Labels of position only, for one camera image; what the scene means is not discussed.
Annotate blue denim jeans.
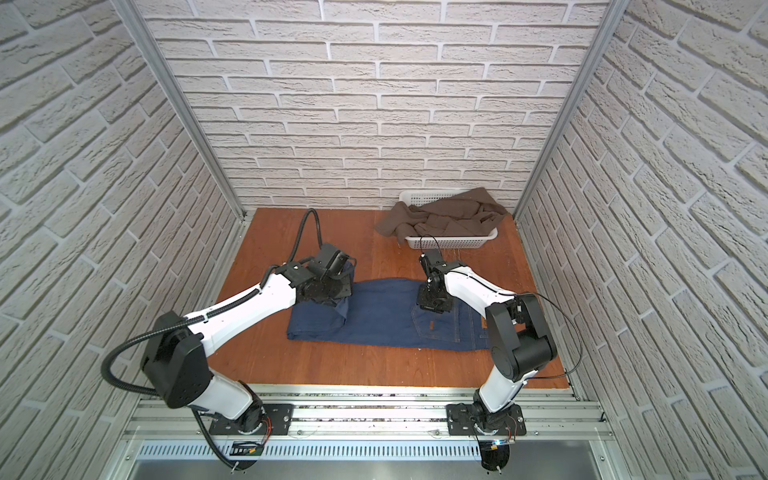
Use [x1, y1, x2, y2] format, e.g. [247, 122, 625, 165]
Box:
[286, 278, 489, 352]

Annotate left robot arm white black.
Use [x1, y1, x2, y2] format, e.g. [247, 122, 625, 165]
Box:
[142, 244, 355, 434]

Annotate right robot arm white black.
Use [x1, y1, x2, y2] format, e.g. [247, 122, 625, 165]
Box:
[417, 250, 557, 437]

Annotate brown trousers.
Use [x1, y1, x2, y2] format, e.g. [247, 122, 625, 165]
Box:
[375, 187, 508, 245]

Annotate white plastic laundry basket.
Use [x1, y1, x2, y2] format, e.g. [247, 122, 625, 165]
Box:
[399, 189, 498, 250]

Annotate thin black cable right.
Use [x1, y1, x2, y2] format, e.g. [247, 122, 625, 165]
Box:
[418, 233, 584, 380]

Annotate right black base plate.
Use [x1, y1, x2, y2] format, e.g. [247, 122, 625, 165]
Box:
[446, 402, 527, 437]

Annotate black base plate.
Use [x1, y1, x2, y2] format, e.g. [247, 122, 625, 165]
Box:
[446, 402, 527, 437]
[209, 403, 294, 436]

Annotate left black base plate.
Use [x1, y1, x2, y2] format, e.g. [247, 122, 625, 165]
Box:
[209, 403, 294, 436]

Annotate aluminium mounting rail frame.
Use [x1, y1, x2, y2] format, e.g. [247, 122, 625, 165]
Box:
[102, 384, 629, 479]

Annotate black corrugated cable left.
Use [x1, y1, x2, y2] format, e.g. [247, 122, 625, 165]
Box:
[100, 207, 325, 472]

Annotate left corner aluminium post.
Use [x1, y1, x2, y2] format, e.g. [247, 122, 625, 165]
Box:
[113, 0, 248, 222]

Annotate corner aluminium post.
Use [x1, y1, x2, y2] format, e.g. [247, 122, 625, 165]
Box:
[512, 0, 630, 220]
[113, 0, 248, 222]

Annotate right corner aluminium post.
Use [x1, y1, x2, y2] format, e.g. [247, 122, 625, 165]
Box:
[512, 0, 630, 220]

